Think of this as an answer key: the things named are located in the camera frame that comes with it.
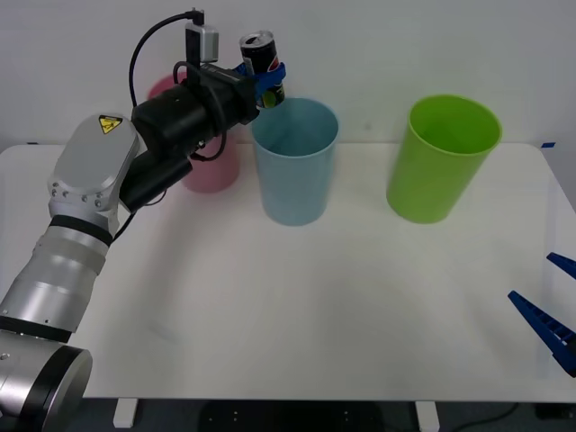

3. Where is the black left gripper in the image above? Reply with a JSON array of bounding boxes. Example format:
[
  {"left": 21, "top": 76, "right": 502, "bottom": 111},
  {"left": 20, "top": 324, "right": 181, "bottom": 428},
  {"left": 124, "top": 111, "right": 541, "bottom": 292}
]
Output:
[{"left": 196, "top": 61, "right": 288, "bottom": 132}]

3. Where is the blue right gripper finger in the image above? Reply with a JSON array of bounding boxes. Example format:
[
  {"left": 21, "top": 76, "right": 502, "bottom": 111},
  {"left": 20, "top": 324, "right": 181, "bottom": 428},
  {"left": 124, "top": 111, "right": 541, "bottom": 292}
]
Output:
[
  {"left": 508, "top": 291, "right": 576, "bottom": 378},
  {"left": 545, "top": 252, "right": 576, "bottom": 281}
]

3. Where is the black drink can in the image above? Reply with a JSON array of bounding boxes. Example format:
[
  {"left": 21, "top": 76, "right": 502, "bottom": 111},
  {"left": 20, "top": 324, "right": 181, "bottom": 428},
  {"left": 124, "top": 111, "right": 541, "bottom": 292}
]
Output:
[{"left": 238, "top": 30, "right": 287, "bottom": 111}]

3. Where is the pink plastic bin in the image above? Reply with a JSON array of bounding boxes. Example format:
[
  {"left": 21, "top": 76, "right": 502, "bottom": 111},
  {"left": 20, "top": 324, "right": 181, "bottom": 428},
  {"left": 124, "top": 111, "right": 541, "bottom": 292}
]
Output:
[{"left": 147, "top": 74, "right": 242, "bottom": 195}]

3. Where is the pale blue plastic bin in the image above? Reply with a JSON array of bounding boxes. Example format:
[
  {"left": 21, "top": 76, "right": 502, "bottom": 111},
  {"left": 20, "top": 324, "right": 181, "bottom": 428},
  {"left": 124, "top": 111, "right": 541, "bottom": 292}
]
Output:
[{"left": 250, "top": 97, "right": 340, "bottom": 227}]

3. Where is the white table leg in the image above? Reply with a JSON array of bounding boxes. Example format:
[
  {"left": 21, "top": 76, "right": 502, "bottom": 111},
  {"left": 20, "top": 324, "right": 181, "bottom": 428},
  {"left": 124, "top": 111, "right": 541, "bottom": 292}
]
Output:
[
  {"left": 413, "top": 400, "right": 440, "bottom": 432},
  {"left": 112, "top": 398, "right": 139, "bottom": 429}
]

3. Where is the green plastic bin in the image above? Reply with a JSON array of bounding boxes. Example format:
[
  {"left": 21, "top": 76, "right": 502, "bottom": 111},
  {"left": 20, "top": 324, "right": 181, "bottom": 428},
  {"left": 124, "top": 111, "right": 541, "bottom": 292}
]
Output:
[{"left": 385, "top": 94, "right": 503, "bottom": 225}]

